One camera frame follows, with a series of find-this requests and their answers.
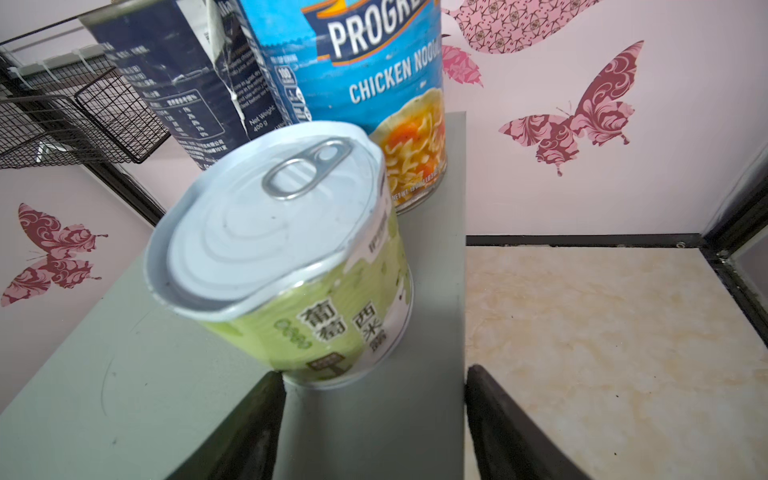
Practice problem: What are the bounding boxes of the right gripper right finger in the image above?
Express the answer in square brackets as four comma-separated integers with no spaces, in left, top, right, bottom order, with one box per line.
[465,365,589,480]

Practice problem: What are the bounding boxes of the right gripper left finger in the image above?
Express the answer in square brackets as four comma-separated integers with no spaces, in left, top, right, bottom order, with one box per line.
[169,371,286,479]

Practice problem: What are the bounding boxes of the green short can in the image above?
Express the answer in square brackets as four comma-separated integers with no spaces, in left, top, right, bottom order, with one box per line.
[144,121,414,389]

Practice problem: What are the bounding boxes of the dark navy tall can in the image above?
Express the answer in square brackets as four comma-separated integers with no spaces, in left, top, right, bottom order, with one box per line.
[80,0,285,170]

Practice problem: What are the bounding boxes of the blue chicken noodle soup can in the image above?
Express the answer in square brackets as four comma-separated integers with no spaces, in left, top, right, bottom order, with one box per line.
[238,0,447,213]

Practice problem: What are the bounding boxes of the grey metal cabinet counter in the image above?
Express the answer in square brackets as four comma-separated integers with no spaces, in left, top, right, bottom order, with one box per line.
[1,112,466,479]

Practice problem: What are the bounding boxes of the black wire basket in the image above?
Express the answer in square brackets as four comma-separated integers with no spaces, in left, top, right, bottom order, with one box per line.
[1,53,170,169]

